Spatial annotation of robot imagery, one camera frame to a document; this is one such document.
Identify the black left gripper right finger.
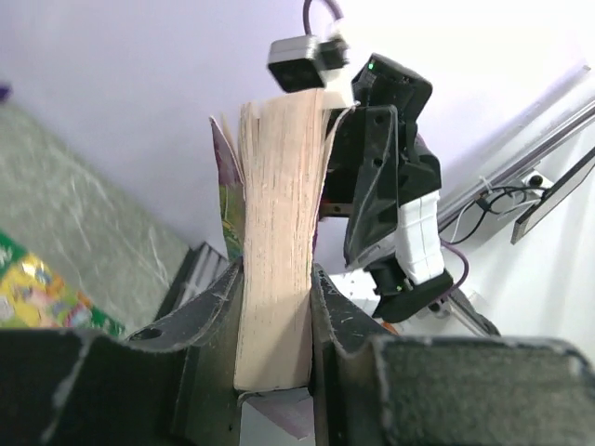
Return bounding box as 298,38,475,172
311,267,594,445

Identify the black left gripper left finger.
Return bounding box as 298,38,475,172
1,261,244,445

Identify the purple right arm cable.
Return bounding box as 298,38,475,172
302,0,346,36

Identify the purple 117-storey treehouse book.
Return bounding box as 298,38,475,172
210,88,353,439

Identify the aluminium frame rail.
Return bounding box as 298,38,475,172
436,64,595,247

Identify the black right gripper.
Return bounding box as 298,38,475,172
320,53,442,265

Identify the green 104-storey treehouse book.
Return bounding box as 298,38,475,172
1,233,125,337

